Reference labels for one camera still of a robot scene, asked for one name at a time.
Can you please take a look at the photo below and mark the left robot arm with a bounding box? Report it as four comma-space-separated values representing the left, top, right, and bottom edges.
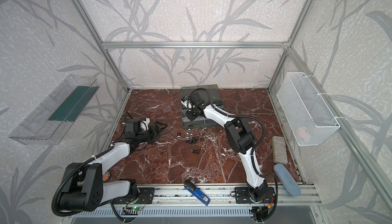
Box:
51, 118, 168, 217

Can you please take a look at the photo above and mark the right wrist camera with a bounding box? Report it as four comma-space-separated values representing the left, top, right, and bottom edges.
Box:
181, 96, 193, 110

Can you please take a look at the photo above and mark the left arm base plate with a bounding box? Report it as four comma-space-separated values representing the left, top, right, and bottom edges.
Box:
112, 187, 155, 205

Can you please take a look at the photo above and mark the aluminium front rail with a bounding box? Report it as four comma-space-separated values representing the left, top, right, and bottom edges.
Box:
62, 183, 322, 208

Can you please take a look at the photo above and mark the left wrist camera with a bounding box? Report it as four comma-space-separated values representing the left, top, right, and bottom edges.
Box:
140, 118, 150, 131

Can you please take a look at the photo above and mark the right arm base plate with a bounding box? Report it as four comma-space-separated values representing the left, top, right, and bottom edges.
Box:
234, 187, 276, 205

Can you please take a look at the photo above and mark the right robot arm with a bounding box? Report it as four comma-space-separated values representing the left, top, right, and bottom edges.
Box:
181, 88, 271, 203

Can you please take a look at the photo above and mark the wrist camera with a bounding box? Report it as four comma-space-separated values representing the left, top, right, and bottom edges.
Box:
181, 96, 193, 110
140, 118, 150, 131

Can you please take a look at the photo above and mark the pink object in basket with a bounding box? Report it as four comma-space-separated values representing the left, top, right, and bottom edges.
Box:
297, 127, 311, 141

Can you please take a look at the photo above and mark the black screw cluster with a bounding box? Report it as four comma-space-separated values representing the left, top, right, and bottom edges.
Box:
185, 136, 199, 145

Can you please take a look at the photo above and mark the white wire mesh basket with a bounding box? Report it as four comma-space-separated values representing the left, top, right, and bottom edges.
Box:
277, 72, 340, 146

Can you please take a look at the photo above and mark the grey sponge block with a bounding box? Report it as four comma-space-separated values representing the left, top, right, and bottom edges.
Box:
271, 136, 288, 165

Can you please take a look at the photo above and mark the clear acrylic wall shelf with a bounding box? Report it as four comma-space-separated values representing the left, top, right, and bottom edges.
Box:
9, 75, 100, 145

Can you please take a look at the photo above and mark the grey compartment organizer box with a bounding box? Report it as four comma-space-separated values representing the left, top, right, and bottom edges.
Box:
181, 84, 224, 130

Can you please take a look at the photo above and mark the blue black utility knife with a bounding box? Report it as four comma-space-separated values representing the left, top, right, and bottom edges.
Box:
184, 180, 210, 206

